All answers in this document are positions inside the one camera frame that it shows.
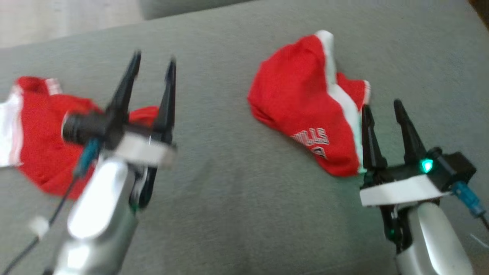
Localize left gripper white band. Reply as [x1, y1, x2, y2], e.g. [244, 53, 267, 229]
[102, 51, 177, 168]

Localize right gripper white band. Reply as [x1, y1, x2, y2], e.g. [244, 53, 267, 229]
[359, 99, 452, 207]

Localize red white basketball shorts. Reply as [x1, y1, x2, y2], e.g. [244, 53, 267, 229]
[248, 30, 371, 177]

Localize red white basketball jersey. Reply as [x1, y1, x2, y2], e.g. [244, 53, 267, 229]
[0, 76, 161, 199]

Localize large grey sofa ottoman cushion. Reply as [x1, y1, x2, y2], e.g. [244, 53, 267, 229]
[0, 0, 489, 275]

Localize wide yellow sofa back cushion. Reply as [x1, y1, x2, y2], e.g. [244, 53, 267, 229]
[468, 0, 489, 24]

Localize white cable clip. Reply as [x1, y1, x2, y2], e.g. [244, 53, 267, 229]
[29, 216, 50, 239]

